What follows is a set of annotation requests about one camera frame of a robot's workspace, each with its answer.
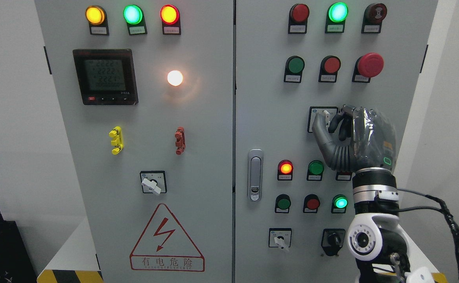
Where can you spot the gray robotic hand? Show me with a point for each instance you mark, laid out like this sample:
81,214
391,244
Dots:
356,138

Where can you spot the gray rotary switch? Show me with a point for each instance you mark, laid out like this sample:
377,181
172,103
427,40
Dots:
280,238
327,112

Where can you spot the black white robot arm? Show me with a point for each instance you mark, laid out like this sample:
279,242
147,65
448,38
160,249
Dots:
375,237

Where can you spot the green indicator light middle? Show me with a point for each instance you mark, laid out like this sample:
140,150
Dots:
315,171

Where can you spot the green indicator light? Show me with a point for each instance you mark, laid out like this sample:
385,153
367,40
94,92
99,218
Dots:
315,171
134,17
336,17

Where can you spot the lit green push button lower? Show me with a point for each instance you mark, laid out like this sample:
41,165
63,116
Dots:
339,204

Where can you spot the red emergency stop button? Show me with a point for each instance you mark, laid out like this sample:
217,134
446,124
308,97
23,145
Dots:
367,66

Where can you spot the red push button lower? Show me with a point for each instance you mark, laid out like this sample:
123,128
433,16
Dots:
311,204

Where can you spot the red push button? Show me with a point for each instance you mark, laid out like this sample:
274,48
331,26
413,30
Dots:
311,204
329,68

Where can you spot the red push button upper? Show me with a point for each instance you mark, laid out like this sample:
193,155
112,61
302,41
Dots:
329,68

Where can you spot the lit red indicator light middle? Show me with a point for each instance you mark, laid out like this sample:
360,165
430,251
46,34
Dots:
285,170

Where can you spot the green push button upper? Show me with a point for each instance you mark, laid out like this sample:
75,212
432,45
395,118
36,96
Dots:
293,69

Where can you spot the dark red buzzer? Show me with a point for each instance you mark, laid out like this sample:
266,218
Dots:
373,17

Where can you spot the green indicator light top right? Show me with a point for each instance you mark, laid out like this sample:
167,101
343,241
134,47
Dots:
336,17

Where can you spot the red indicator light top right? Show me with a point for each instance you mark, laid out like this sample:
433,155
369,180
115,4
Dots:
298,19

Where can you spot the gray electrical cabinet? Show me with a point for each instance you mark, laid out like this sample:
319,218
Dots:
232,54

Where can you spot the red terminal connector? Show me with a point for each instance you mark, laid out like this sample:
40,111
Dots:
180,142

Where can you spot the white glowing indicator light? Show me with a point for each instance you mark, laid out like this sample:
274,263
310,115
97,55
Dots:
175,78

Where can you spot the red electric hazard warning sticker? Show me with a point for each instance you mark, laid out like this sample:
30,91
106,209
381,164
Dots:
164,245

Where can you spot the orange red indicator light top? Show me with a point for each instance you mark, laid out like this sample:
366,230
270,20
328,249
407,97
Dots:
170,17

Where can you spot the yellow terminal connector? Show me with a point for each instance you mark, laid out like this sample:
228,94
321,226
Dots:
116,136

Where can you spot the green indicator light top left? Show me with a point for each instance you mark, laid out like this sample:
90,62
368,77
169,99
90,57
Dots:
134,17

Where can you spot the black digital power meter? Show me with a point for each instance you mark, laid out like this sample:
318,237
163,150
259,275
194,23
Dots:
106,77

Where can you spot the yellow indicator light top left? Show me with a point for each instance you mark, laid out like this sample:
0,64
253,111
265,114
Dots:
97,20

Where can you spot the black box with antenna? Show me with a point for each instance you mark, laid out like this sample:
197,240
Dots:
15,264

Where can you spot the black selector knob switch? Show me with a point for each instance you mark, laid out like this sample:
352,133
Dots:
332,241

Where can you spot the silver door latch handle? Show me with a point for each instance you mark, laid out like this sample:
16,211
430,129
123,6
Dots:
254,176

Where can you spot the gray rotary switch left door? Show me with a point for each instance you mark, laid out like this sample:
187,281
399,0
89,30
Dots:
153,182

